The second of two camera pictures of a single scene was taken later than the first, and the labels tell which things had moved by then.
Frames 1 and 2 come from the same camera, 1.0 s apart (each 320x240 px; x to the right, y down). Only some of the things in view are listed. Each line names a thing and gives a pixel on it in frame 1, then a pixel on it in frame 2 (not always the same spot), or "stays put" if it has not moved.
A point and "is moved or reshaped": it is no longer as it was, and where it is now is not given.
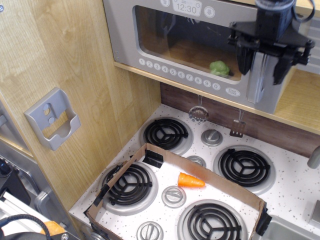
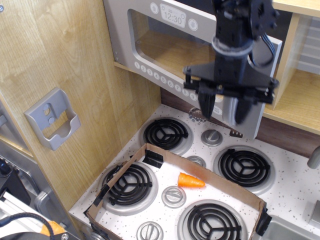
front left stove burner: x=134 y=190 stays put
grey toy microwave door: x=187 y=41 is moved or reshaped
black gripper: x=273 y=29 -> x=231 y=75
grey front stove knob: x=150 y=230 stays put
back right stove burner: x=248 y=167 stays put
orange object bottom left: x=53 y=227 stays put
